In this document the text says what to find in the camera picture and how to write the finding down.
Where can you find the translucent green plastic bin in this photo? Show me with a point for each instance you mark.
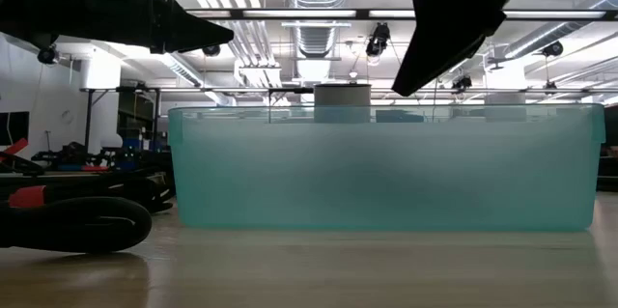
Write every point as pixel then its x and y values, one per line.
pixel 386 173

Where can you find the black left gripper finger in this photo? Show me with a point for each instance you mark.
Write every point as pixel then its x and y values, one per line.
pixel 183 28

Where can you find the black background rack frame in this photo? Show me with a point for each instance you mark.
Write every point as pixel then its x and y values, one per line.
pixel 193 90

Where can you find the black hanging ceiling device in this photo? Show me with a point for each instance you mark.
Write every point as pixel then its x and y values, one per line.
pixel 553 48
pixel 378 40
pixel 211 50
pixel 462 82

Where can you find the red background object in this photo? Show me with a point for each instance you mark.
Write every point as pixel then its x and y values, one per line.
pixel 14 148

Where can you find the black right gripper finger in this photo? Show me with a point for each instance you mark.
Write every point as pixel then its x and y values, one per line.
pixel 444 37

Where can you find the black wall monitor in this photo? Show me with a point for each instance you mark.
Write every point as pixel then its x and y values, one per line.
pixel 13 128

